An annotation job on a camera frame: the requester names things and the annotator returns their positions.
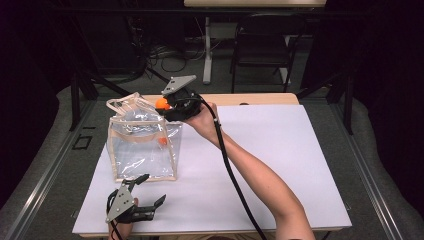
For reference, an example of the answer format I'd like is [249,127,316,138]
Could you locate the clear plastic bag beige trim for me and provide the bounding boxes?
[105,92,184,183]

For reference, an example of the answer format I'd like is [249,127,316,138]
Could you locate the hand-held gripper cable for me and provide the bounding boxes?
[106,189,121,240]
[173,94,268,240]

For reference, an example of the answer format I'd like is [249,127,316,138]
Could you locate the white board mat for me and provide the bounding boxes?
[72,104,353,234]

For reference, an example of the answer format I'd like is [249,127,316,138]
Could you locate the person's right hand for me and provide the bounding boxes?
[184,101,223,148]

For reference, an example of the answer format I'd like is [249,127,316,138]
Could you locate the left hand-held gripper cable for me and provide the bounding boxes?
[106,189,121,240]

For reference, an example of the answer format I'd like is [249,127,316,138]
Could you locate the bundle of floor cables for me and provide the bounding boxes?
[146,43,205,74]

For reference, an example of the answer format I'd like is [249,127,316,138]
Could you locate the person's left hand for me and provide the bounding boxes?
[108,219,134,235]

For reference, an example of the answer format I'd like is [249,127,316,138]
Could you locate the metal floor rail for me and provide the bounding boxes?
[3,99,98,240]
[329,103,405,240]

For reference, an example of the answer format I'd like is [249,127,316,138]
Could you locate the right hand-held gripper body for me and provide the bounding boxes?
[161,74,204,123]

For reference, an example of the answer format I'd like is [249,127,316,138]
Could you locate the black metal stand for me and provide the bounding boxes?
[68,66,124,132]
[296,71,355,136]

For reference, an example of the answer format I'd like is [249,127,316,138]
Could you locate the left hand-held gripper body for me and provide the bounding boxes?
[105,183,156,224]

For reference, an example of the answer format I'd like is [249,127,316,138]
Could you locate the right hand-held gripper cable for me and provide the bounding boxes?
[173,94,268,240]

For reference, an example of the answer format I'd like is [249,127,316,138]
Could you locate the light wooden table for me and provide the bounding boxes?
[78,92,344,239]

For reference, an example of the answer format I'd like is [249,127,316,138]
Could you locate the white-legged desk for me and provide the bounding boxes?
[183,0,327,85]

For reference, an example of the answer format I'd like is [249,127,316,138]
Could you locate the black chair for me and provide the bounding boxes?
[229,13,308,94]

